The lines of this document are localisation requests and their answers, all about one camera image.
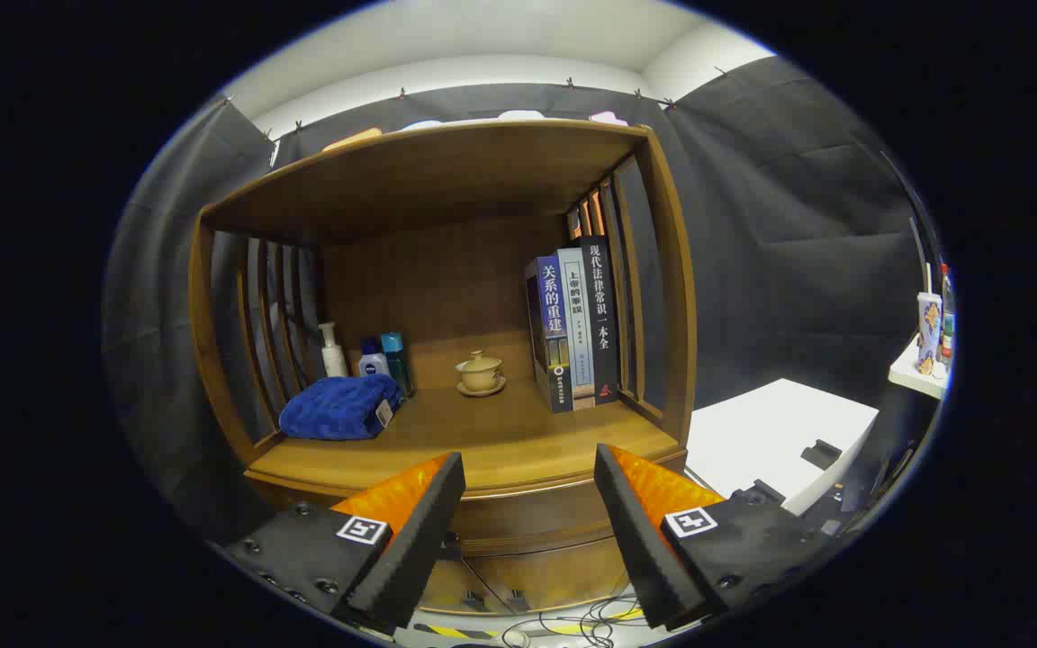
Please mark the orange flat board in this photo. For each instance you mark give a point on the orange flat board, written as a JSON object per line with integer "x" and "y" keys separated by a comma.
{"x": 352, "y": 139}

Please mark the white bottle blue label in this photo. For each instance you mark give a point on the white bottle blue label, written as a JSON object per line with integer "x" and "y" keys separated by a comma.
{"x": 374, "y": 363}

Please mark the white shelf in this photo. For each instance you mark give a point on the white shelf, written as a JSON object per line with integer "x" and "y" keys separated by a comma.
{"x": 910, "y": 373}

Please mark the yellow black floor tape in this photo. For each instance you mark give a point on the yellow black floor tape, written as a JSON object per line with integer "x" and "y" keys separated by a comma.
{"x": 446, "y": 631}

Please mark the wooden countertop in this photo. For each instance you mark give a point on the wooden countertop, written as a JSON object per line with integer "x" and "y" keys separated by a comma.
{"x": 500, "y": 432}

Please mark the teal bottle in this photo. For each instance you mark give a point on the teal bottle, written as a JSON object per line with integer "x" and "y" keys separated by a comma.
{"x": 395, "y": 360}

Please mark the red label bottle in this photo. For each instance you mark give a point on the red label bottle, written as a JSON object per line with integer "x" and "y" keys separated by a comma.
{"x": 947, "y": 324}

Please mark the pale blue book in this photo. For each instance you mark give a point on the pale blue book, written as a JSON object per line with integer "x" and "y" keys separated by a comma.
{"x": 577, "y": 324}

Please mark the blue towel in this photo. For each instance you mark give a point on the blue towel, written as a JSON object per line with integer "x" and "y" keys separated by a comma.
{"x": 338, "y": 407}

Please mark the beige lidded teacup with saucer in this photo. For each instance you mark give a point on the beige lidded teacup with saucer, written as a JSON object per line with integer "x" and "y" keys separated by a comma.
{"x": 481, "y": 373}

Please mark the wooden cabinet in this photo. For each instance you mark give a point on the wooden cabinet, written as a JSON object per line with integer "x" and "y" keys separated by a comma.
{"x": 428, "y": 171}

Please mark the white pump bottle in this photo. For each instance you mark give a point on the white pump bottle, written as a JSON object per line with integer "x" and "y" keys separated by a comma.
{"x": 334, "y": 360}

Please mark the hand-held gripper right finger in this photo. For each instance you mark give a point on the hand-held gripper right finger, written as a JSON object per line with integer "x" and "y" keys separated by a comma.
{"x": 640, "y": 540}

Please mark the black book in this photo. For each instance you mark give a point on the black book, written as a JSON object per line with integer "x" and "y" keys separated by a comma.
{"x": 602, "y": 315}

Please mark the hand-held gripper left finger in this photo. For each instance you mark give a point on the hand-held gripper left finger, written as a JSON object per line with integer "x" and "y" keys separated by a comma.
{"x": 419, "y": 540}

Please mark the pink item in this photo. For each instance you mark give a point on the pink item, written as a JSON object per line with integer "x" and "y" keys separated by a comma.
{"x": 608, "y": 118}

